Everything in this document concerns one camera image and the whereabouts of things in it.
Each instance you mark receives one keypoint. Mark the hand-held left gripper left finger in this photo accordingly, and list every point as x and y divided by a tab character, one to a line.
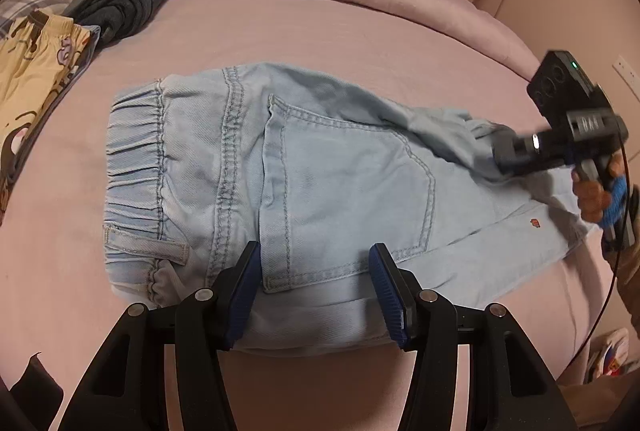
245	301

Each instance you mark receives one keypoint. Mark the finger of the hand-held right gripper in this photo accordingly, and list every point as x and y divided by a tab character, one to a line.
515	153

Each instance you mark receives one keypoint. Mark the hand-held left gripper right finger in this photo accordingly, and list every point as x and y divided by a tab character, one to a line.
387	296

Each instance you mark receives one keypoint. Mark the light blue denim pants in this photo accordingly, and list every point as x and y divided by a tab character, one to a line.
325	171

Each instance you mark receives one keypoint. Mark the person's right hand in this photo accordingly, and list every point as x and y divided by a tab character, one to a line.
592	203

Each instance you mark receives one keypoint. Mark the colourful printed bag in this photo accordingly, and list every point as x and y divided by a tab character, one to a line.
607	356

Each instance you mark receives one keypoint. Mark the pink bed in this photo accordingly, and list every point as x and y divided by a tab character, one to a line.
300	36

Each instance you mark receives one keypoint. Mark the yellow printed cloth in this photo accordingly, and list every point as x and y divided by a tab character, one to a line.
30	76

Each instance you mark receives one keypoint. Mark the dark grey folded clothing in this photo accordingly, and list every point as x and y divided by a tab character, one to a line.
120	1

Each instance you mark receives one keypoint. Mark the white wall socket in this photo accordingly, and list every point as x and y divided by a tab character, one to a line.
627	71

